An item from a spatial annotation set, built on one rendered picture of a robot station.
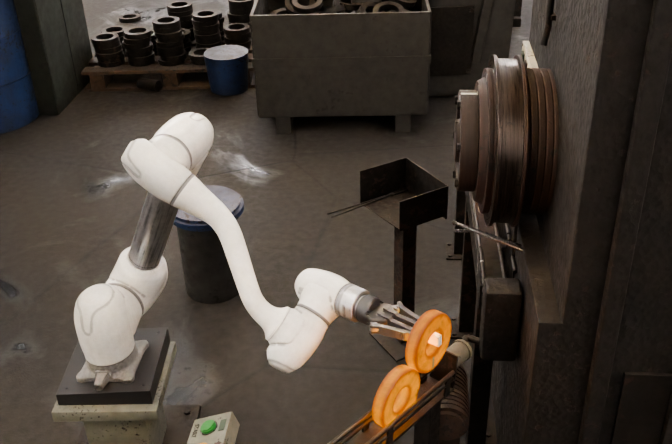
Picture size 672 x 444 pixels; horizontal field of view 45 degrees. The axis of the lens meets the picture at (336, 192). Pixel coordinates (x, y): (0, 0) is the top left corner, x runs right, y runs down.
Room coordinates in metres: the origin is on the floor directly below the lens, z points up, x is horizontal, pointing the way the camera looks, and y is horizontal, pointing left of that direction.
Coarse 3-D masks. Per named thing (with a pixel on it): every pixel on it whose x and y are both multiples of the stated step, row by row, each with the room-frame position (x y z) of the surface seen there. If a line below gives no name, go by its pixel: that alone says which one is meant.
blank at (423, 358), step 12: (432, 312) 1.54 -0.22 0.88; (420, 324) 1.50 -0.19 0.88; (432, 324) 1.50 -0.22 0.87; (444, 324) 1.54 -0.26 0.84; (420, 336) 1.47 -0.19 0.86; (444, 336) 1.54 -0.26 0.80; (408, 348) 1.47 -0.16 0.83; (420, 348) 1.47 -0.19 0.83; (432, 348) 1.53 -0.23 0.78; (444, 348) 1.54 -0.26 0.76; (408, 360) 1.46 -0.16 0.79; (420, 360) 1.46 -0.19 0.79; (432, 360) 1.50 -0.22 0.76; (420, 372) 1.46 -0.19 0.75
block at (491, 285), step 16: (496, 288) 1.73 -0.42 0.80; (512, 288) 1.73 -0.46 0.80; (496, 304) 1.71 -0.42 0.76; (512, 304) 1.70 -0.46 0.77; (496, 320) 1.71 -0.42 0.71; (512, 320) 1.70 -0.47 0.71; (480, 336) 1.75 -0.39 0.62; (496, 336) 1.71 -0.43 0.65; (512, 336) 1.70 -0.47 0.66; (480, 352) 1.72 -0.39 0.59; (496, 352) 1.71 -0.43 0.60; (512, 352) 1.70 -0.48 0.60
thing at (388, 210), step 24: (384, 168) 2.61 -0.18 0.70; (408, 168) 2.64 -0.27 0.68; (360, 192) 2.56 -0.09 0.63; (384, 192) 2.61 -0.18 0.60; (408, 192) 2.62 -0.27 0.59; (432, 192) 2.40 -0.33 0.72; (384, 216) 2.44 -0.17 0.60; (408, 216) 2.35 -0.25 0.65; (432, 216) 2.40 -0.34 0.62; (408, 240) 2.45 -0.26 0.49; (408, 264) 2.45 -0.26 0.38; (408, 288) 2.45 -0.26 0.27; (384, 336) 2.49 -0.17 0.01
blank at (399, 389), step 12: (396, 372) 1.42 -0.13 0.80; (408, 372) 1.43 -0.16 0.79; (384, 384) 1.39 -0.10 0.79; (396, 384) 1.39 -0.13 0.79; (408, 384) 1.43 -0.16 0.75; (384, 396) 1.37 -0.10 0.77; (396, 396) 1.39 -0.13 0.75; (408, 396) 1.43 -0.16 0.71; (372, 408) 1.37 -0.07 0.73; (384, 408) 1.36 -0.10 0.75; (396, 408) 1.41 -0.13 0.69; (384, 420) 1.36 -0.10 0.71
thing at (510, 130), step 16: (496, 64) 1.96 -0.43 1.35; (512, 64) 1.97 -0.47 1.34; (496, 80) 1.90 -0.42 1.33; (512, 80) 1.90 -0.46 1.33; (496, 96) 1.88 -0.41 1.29; (512, 96) 1.85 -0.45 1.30; (512, 112) 1.82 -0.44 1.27; (512, 128) 1.79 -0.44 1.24; (496, 144) 1.80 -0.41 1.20; (512, 144) 1.77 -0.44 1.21; (496, 160) 1.77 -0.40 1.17; (512, 160) 1.76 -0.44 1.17; (496, 176) 1.75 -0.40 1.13; (512, 176) 1.75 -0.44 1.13; (496, 192) 1.75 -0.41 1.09; (512, 192) 1.76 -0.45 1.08; (496, 208) 1.76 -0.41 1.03; (512, 208) 1.77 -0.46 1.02
